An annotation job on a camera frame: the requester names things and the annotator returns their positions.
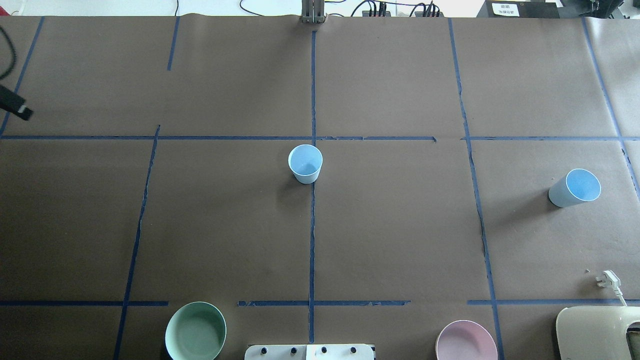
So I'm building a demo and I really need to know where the light blue cup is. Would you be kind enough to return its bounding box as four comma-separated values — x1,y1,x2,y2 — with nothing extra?
287,144,323,185
547,168,602,208

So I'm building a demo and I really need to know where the aluminium frame post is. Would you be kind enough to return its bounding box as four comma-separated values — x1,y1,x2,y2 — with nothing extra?
301,0,327,24

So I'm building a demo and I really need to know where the pink bowl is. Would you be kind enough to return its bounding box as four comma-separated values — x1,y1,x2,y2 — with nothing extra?
434,319,499,360

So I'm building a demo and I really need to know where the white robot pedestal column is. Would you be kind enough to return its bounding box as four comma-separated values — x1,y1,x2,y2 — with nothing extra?
244,343,377,360

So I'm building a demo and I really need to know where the cream toaster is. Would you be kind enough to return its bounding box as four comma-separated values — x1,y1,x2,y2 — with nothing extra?
555,305,640,360

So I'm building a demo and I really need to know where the white toaster power cord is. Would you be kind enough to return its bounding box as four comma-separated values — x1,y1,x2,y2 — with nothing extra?
595,270,629,307

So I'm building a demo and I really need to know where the black power adapter box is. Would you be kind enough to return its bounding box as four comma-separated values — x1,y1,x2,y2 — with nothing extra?
476,0,560,19

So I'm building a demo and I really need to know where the mint green bowl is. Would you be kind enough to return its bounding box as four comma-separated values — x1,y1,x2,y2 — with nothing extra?
164,301,227,360

